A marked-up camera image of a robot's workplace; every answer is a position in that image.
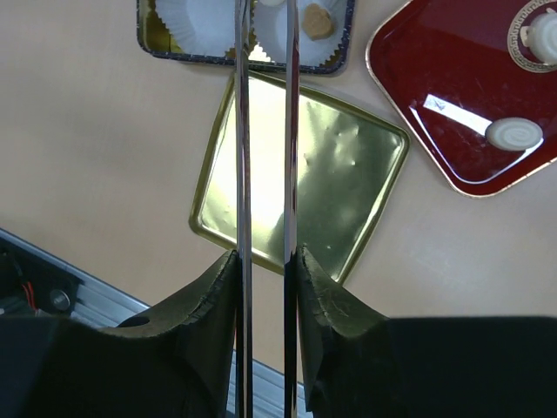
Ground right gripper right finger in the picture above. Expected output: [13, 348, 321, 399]
[297, 248, 556, 417]

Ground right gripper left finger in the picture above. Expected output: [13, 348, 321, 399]
[1, 251, 238, 417]

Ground gold tin lid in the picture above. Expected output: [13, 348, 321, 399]
[189, 72, 410, 282]

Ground white swirl oval chocolate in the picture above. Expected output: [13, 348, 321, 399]
[485, 118, 543, 152]

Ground metal tongs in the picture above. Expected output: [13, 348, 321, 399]
[234, 1, 299, 417]

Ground white cylinder chocolate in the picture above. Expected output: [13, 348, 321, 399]
[520, 11, 557, 65]

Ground square chocolate tin box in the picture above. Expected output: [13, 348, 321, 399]
[135, 0, 357, 76]

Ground red lacquer tray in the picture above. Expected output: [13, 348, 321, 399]
[366, 1, 556, 198]

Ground white paper cup front-left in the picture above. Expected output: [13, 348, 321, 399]
[155, 0, 235, 57]

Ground white paper cup front-right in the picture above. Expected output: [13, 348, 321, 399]
[253, 1, 347, 66]

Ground aluminium rail frame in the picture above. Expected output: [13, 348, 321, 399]
[0, 227, 305, 418]

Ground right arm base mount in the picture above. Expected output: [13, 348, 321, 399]
[1, 240, 81, 317]

